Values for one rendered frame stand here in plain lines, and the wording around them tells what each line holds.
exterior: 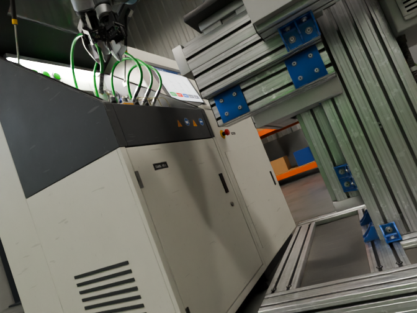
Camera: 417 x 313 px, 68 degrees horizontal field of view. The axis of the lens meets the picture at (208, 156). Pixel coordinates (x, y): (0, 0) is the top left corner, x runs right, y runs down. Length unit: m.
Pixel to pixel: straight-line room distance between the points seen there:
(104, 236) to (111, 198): 0.15
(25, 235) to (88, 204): 0.43
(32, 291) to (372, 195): 1.39
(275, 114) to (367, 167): 0.31
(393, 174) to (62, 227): 1.16
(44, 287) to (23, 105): 0.75
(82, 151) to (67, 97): 0.20
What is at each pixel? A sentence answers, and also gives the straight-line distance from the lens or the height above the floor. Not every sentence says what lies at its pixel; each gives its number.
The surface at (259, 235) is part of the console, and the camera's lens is 1.69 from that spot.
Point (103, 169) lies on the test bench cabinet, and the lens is 1.11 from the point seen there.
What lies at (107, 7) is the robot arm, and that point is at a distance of 1.60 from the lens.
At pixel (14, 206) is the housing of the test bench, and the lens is 1.58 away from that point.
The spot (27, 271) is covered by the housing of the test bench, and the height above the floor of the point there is 0.51.
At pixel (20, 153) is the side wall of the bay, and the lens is 1.48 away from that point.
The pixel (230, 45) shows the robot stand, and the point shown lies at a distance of 0.92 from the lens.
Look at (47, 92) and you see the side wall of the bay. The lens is 1.31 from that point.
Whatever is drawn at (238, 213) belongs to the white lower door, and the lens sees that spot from 1.56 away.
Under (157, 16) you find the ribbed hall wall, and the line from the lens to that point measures 9.56.
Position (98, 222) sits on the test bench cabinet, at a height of 0.59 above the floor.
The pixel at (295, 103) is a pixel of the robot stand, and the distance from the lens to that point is 0.99.
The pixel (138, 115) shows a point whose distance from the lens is 1.19.
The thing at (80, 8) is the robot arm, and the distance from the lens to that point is 1.33.
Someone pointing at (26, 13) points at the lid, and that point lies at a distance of 1.73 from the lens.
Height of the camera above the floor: 0.57
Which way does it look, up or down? 5 degrees up
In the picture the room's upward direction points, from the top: 21 degrees counter-clockwise
